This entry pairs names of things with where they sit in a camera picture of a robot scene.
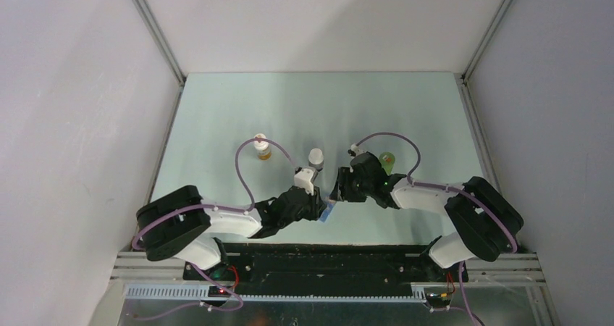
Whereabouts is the aluminium frame post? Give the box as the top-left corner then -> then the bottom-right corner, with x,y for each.
132,0 -> 187,86
460,0 -> 515,85

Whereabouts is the right aluminium frame post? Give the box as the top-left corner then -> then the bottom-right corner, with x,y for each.
460,0 -> 515,85

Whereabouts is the white bottle orange label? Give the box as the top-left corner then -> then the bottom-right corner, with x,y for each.
253,133 -> 272,160

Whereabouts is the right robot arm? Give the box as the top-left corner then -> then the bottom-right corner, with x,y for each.
330,152 -> 524,281

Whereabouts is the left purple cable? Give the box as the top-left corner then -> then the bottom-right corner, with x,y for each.
132,137 -> 303,310

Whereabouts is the green pill bottle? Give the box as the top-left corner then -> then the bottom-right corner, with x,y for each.
379,151 -> 396,175

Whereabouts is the right control board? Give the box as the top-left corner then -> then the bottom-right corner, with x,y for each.
426,292 -> 453,301

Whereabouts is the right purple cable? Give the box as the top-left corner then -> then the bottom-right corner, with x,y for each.
355,132 -> 519,326

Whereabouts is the white pill bottle blue label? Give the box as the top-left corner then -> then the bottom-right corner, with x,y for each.
308,148 -> 324,172

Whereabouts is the blue pill organizer box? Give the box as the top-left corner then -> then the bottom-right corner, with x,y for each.
319,198 -> 336,222

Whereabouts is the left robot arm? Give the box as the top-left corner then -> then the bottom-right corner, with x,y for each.
131,185 -> 327,280

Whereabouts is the control board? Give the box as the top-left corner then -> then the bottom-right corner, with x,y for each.
426,292 -> 453,301
208,285 -> 235,298

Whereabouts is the left aluminium frame post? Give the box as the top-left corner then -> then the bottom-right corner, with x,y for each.
132,0 -> 187,86

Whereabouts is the left control board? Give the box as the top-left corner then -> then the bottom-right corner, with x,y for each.
208,285 -> 235,298

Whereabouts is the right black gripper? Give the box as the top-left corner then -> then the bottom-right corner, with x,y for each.
329,167 -> 373,203

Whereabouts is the purple cable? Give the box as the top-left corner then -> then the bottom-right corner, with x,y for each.
132,137 -> 303,310
355,132 -> 519,326

